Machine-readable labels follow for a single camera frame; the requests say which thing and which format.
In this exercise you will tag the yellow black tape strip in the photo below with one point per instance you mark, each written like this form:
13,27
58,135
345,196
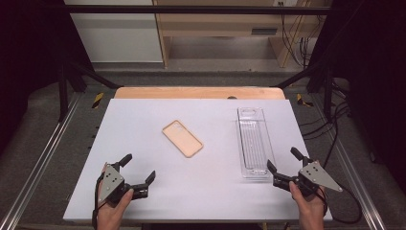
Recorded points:
301,100
98,100

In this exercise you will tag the aluminium floor rail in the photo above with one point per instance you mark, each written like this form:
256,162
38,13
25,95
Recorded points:
357,179
41,159

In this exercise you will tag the black horizontal frame bar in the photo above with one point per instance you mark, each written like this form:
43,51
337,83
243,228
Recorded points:
191,9

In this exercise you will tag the clear plastic packaging box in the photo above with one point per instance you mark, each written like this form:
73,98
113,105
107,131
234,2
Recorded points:
255,143

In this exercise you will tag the wooden table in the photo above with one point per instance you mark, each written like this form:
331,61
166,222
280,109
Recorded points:
191,93

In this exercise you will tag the person's right hand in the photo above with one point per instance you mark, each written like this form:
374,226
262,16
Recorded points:
311,211

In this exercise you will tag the beige phone case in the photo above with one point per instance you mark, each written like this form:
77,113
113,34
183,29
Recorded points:
182,138

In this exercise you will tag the person's left hand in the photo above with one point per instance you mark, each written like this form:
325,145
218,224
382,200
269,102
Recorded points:
111,214

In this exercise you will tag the white cabinet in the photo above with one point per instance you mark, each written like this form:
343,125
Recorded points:
118,35

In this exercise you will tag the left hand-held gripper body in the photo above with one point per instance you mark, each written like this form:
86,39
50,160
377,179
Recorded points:
111,182

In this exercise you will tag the light wooden desk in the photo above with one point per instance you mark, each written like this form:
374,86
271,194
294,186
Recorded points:
217,27

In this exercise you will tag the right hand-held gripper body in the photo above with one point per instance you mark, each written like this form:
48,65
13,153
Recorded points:
317,175

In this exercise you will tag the black metal stand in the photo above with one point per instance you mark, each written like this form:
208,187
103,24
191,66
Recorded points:
63,92
328,92

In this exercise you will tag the black curtain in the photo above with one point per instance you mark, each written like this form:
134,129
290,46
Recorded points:
28,64
373,80

